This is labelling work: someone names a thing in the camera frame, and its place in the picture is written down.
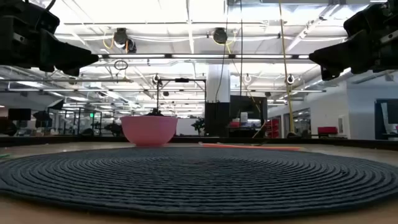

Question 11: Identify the black background robot frame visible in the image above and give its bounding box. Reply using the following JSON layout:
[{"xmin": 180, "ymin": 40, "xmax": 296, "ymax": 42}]
[{"xmin": 156, "ymin": 77, "xmax": 207, "ymax": 119}]

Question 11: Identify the white and black pillar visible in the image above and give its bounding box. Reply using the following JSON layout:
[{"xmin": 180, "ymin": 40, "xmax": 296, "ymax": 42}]
[{"xmin": 204, "ymin": 63, "xmax": 231, "ymax": 138}]

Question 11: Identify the dark round woven placemat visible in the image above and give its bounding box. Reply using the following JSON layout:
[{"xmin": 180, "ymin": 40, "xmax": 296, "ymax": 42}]
[{"xmin": 0, "ymin": 146, "xmax": 398, "ymax": 220}]

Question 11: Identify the black aluminium table frame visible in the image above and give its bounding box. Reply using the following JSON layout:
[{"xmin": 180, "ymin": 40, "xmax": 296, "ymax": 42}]
[{"xmin": 0, "ymin": 135, "xmax": 398, "ymax": 150}]

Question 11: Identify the black hanging coiled cable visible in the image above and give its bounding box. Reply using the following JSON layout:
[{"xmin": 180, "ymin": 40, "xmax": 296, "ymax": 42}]
[{"xmin": 239, "ymin": 0, "xmax": 244, "ymax": 97}]

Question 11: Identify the pink bowl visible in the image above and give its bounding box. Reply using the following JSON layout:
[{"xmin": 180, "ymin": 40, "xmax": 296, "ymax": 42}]
[{"xmin": 120, "ymin": 115, "xmax": 179, "ymax": 147}]

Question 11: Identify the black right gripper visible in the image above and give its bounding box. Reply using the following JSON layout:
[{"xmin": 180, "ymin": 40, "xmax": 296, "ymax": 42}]
[{"xmin": 308, "ymin": 1, "xmax": 398, "ymax": 82}]

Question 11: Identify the green potted plant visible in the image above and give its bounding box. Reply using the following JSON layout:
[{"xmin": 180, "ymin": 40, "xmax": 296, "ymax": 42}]
[{"xmin": 190, "ymin": 117, "xmax": 206, "ymax": 136}]

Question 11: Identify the orange chopstick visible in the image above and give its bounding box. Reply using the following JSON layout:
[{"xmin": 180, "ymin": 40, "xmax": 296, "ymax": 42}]
[{"xmin": 198, "ymin": 142, "xmax": 302, "ymax": 152}]

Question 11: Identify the yellow hanging cable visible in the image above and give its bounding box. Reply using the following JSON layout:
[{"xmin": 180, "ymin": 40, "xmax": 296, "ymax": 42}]
[{"xmin": 277, "ymin": 0, "xmax": 296, "ymax": 138}]

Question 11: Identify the black hanging cable reel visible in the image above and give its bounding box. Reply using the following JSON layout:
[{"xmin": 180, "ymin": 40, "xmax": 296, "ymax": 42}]
[
  {"xmin": 112, "ymin": 27, "xmax": 137, "ymax": 54},
  {"xmin": 212, "ymin": 27, "xmax": 229, "ymax": 45}
]

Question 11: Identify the red storage shelf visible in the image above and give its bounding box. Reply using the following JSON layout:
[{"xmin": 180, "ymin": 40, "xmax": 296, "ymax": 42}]
[{"xmin": 264, "ymin": 118, "xmax": 280, "ymax": 138}]

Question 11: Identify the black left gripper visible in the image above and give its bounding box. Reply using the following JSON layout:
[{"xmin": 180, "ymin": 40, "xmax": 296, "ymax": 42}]
[{"xmin": 0, "ymin": 0, "xmax": 100, "ymax": 78}]

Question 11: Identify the red case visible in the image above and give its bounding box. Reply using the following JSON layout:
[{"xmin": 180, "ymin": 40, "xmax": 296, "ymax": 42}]
[{"xmin": 317, "ymin": 126, "xmax": 339, "ymax": 136}]

